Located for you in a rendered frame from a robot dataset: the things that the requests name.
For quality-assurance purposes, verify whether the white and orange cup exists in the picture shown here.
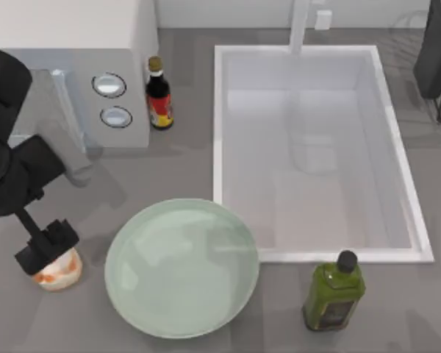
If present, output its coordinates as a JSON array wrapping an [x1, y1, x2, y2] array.
[[32, 246, 84, 293]]

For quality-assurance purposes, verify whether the microwave door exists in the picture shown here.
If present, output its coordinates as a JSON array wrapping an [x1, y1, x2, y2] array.
[[7, 68, 87, 154]]

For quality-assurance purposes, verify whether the round microwave knob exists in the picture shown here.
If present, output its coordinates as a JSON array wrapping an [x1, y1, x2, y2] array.
[[91, 71, 128, 99], [99, 105, 134, 130]]

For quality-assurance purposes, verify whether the pale green plate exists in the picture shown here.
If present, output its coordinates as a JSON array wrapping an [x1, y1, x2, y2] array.
[[103, 198, 261, 340]]

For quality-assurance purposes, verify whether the dark sauce bottle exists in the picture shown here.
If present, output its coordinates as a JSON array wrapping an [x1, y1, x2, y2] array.
[[145, 55, 176, 132]]

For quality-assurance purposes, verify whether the pale microwave oven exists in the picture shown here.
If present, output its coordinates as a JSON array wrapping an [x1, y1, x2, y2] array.
[[0, 0, 159, 154]]

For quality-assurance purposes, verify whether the white sink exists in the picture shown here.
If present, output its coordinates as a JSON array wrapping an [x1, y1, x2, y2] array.
[[212, 44, 436, 265]]

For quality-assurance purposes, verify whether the green bottle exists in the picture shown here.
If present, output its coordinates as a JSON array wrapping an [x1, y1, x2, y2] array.
[[301, 249, 367, 333]]

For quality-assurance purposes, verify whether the tall white tap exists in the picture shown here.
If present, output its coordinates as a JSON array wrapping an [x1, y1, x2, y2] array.
[[288, 0, 318, 57]]

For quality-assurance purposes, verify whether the small white tap lever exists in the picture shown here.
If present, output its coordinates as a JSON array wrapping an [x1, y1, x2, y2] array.
[[314, 9, 333, 31]]

